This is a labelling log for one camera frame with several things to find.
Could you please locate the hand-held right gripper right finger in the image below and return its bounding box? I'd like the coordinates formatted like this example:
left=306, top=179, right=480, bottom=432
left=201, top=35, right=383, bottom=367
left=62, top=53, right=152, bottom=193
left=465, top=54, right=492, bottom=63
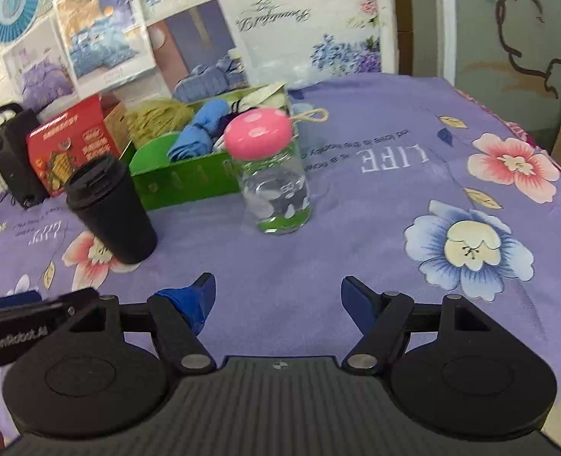
left=340, top=275, right=500, bottom=376

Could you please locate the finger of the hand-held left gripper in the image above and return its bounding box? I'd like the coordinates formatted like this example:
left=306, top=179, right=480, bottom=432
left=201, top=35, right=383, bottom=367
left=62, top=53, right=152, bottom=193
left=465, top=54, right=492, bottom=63
left=0, top=287, right=100, bottom=326

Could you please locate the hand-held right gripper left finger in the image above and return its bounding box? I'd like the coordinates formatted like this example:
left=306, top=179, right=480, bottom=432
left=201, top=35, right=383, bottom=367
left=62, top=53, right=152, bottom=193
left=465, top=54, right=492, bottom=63
left=69, top=272, right=217, bottom=376

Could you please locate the green cardboard box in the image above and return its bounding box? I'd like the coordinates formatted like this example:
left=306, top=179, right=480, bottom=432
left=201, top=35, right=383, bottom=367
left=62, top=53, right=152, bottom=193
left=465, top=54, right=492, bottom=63
left=128, top=83, right=293, bottom=212

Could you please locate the blue towel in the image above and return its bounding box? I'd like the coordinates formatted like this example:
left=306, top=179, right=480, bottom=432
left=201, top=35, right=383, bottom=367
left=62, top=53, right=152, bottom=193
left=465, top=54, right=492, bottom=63
left=166, top=100, right=231, bottom=162

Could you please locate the olive mesh bath pouf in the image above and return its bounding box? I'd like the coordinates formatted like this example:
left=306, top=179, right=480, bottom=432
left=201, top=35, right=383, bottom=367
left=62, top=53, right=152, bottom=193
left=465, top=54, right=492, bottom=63
left=125, top=98, right=197, bottom=150

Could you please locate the purple floral tablecloth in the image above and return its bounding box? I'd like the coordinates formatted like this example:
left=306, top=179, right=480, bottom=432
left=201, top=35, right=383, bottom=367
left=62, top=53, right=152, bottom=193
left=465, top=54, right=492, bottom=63
left=0, top=72, right=561, bottom=442

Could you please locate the black cup with lid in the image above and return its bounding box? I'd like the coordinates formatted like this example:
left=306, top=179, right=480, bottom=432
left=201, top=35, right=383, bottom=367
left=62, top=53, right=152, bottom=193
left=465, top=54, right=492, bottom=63
left=64, top=153, right=158, bottom=266

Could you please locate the glass jar with pink lid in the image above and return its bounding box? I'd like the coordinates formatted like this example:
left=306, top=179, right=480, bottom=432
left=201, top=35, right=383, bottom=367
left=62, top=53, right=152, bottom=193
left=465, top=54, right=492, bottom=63
left=223, top=108, right=312, bottom=236

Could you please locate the red cracker box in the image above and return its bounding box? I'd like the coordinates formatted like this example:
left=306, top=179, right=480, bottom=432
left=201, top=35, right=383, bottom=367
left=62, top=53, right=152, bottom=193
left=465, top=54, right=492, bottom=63
left=26, top=94, right=129, bottom=198

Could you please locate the black speaker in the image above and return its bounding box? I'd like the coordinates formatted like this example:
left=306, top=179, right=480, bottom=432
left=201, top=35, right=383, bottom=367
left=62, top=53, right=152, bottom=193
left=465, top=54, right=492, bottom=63
left=0, top=102, right=51, bottom=209

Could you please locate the purple bedding poster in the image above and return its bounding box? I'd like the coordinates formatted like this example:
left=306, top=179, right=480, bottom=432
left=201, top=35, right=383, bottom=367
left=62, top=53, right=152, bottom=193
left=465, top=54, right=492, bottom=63
left=2, top=21, right=77, bottom=112

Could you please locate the blue plaid bedding poster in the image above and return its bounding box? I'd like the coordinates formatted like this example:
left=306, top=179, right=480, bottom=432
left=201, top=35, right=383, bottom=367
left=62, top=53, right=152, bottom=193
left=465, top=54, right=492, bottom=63
left=145, top=0, right=253, bottom=103

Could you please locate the brown cardboard panel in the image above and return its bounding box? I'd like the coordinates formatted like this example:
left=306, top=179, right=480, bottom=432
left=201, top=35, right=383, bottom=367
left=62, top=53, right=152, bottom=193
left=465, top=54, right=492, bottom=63
left=391, top=0, right=414, bottom=77

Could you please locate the white floral poster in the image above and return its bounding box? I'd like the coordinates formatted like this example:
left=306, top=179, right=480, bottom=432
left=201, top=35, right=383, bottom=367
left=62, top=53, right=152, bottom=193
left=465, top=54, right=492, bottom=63
left=133, top=0, right=390, bottom=91

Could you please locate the frosted glass door with drawing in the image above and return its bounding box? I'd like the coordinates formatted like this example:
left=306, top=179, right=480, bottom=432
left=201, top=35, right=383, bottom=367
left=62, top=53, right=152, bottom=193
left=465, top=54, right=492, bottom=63
left=435, top=0, right=561, bottom=119

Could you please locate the jute rope loop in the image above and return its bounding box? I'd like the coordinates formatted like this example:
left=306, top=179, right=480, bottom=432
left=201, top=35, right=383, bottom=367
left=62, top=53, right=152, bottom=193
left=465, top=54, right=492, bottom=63
left=290, top=108, right=331, bottom=124

